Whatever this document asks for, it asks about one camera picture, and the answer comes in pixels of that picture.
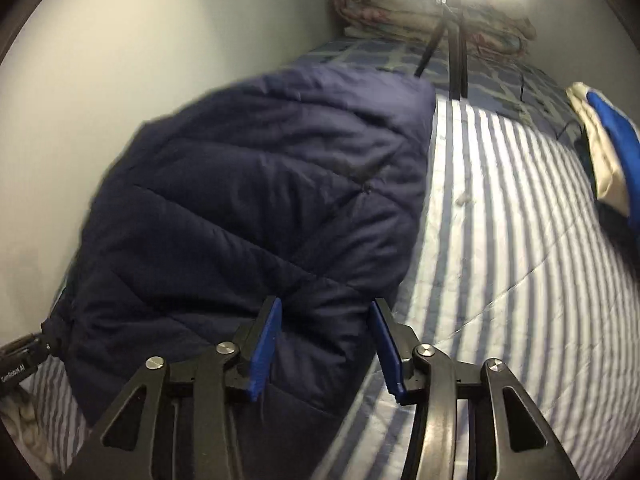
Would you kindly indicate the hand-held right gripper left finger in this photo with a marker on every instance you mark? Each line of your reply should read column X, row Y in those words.
column 264, row 350

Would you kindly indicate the striped bed sheet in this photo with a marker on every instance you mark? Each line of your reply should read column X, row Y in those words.
column 500, row 260

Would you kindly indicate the navy puffer jacket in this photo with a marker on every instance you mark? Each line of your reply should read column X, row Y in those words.
column 250, row 185

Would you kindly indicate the folded floral quilt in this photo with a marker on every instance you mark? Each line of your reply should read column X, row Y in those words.
column 390, row 10

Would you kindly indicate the dark green folded garment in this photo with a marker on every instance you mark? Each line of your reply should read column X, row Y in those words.
column 622, row 226

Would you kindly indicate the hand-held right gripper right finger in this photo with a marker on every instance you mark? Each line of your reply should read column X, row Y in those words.
column 387, row 355

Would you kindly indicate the white cloth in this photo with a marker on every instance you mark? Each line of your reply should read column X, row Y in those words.
column 22, row 425

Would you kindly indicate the blue jacket with white trim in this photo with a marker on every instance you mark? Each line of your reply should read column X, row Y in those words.
column 617, row 125

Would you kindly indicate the black tripod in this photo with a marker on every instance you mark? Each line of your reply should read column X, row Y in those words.
column 457, row 60

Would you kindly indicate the blue checkered blanket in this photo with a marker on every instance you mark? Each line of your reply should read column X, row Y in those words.
column 380, row 57

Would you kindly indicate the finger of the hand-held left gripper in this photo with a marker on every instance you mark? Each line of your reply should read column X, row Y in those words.
column 52, row 340

